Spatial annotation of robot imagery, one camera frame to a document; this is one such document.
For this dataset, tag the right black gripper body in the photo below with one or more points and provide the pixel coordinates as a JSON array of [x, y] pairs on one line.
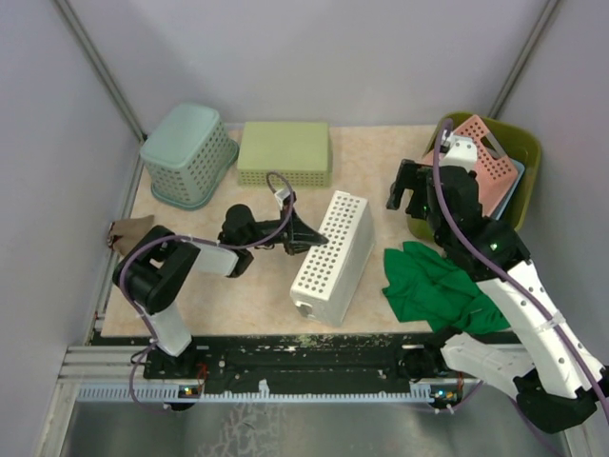
[[418, 206]]

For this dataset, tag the white slotted cable duct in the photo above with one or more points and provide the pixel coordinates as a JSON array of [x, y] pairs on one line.
[[171, 393]]

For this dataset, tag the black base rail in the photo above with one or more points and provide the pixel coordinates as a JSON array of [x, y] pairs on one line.
[[322, 364]]

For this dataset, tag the brown cloth pouch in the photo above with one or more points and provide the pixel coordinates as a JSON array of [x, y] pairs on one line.
[[125, 234]]

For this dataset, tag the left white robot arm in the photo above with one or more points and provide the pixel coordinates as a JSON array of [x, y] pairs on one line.
[[152, 274]]

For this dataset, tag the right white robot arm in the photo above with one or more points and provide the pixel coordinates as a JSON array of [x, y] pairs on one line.
[[556, 383]]

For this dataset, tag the left aluminium frame post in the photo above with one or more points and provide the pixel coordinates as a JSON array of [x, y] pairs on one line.
[[100, 68]]

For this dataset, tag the right aluminium frame post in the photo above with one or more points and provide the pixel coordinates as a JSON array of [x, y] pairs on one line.
[[550, 10]]

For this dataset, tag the light blue perforated basket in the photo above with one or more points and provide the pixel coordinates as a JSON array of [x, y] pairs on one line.
[[500, 209]]

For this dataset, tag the green cloth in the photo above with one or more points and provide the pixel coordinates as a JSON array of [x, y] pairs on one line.
[[424, 286]]

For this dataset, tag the pink perforated basket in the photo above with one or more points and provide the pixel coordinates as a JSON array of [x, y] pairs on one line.
[[495, 162]]

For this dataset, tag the teal perforated plastic basket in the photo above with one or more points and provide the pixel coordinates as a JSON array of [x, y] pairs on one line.
[[188, 155]]

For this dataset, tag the aluminium frame post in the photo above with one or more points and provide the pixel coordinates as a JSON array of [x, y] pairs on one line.
[[100, 68], [550, 10]]

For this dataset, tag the white perforated basket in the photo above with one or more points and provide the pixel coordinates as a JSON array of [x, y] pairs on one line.
[[329, 275]]

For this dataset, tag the olive green large tub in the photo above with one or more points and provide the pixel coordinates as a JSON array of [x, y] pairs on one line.
[[520, 145]]

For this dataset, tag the light green shallow basket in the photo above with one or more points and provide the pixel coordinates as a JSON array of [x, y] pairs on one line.
[[300, 151]]

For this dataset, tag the aluminium extrusion rail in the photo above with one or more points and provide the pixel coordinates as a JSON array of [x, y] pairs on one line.
[[98, 363]]

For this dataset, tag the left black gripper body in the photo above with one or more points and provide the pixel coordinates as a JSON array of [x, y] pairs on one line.
[[268, 228]]

